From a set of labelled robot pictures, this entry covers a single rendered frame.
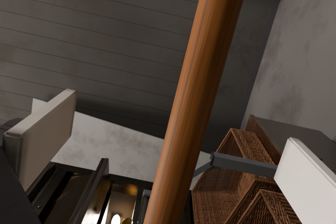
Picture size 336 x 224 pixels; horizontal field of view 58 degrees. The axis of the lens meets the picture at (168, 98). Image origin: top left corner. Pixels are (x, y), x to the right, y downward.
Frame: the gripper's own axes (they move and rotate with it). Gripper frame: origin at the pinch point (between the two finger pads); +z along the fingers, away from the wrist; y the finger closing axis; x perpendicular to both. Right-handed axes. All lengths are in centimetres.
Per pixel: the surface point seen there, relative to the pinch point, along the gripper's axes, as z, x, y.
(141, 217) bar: 74, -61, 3
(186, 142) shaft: 4.6, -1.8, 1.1
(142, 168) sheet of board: 307, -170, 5
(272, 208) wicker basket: 77, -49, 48
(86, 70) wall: 360, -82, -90
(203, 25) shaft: 4.9, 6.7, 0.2
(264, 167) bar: 86, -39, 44
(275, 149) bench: 120, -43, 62
